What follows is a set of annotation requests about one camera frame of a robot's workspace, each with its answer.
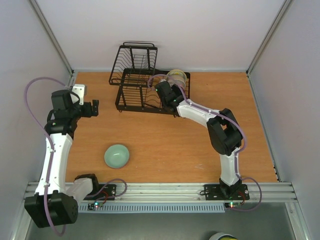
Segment yellow white round object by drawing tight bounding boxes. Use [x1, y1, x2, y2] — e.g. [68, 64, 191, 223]
[209, 232, 238, 240]

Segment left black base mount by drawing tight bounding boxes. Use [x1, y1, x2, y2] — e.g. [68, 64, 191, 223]
[84, 184, 117, 201]

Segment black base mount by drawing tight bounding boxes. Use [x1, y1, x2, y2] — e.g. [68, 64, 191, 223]
[84, 184, 117, 201]
[202, 184, 250, 201]

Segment red floral pattern bowl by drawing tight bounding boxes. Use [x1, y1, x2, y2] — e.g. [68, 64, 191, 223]
[167, 74, 187, 88]

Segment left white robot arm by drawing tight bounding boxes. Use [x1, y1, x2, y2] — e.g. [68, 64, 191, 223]
[24, 84, 101, 228]

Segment light green bowl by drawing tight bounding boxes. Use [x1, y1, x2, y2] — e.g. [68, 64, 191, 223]
[104, 144, 130, 169]

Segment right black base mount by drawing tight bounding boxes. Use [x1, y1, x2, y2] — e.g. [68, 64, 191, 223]
[202, 184, 250, 201]

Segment right small circuit board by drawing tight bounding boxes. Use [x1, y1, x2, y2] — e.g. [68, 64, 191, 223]
[224, 201, 242, 209]

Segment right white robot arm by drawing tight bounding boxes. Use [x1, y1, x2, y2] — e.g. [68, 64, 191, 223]
[155, 81, 246, 199]

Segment blue yellow sun bowl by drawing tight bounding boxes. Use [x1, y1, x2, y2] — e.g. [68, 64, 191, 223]
[167, 69, 187, 81]

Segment red diamond pattern bowl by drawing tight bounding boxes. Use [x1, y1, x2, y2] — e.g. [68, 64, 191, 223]
[168, 79, 186, 93]

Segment aluminium frame rail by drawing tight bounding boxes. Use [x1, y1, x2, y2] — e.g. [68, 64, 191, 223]
[23, 181, 298, 203]

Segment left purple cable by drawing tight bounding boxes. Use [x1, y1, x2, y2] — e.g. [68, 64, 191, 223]
[23, 76, 76, 237]

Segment left small circuit board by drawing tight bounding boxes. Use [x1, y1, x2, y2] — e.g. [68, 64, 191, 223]
[87, 202, 104, 211]

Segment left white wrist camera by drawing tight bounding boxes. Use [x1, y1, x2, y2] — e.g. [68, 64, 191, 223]
[70, 84, 87, 105]

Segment black wire dish rack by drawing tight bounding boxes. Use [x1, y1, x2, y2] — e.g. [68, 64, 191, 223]
[108, 41, 177, 117]

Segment small circuit board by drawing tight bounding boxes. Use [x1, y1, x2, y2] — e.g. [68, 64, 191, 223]
[87, 202, 104, 211]
[224, 201, 242, 209]

